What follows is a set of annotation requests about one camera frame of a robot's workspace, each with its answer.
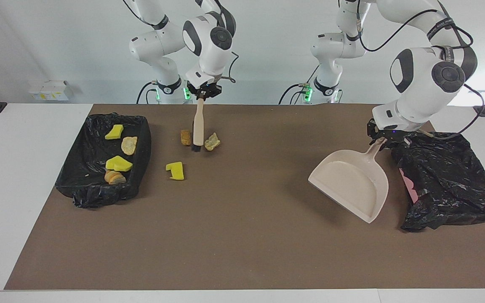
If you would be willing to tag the brown bread roll toy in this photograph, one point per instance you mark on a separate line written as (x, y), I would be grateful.
(185, 137)

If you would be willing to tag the black lined bin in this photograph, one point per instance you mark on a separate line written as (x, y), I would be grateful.
(86, 193)
(449, 181)

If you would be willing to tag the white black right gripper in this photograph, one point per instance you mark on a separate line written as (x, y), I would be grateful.
(202, 80)

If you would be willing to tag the orange striped croissant toy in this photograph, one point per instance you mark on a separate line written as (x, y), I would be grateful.
(129, 145)
(115, 177)

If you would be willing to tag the white wall socket box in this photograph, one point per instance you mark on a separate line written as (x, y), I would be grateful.
(51, 90)

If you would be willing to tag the pale yellow scrap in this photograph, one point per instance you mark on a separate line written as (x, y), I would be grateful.
(211, 142)

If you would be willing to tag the small yellow sponge piece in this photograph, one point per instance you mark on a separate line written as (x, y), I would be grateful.
(114, 132)

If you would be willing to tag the pink bin box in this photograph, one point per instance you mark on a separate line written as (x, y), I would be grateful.
(411, 189)

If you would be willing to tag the beige plastic dustpan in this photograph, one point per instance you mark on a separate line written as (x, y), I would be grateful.
(352, 181)

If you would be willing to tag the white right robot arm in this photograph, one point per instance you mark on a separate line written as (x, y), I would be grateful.
(206, 54)

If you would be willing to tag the brown table mat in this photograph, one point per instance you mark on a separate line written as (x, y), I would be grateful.
(242, 252)

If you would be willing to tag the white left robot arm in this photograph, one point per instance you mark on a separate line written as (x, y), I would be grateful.
(419, 84)

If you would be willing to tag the notched yellow sponge piece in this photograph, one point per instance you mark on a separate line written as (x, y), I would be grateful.
(177, 171)

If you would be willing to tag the right black lined bin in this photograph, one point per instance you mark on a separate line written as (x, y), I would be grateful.
(449, 181)

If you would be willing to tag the beige brush with black bristles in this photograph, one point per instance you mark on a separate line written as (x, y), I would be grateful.
(198, 126)

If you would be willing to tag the yellow sponge with green backing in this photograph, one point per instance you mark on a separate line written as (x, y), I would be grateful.
(118, 163)

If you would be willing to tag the left black lined bin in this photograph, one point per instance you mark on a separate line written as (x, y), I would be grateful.
(86, 193)

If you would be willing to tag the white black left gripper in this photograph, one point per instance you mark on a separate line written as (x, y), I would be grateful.
(394, 120)

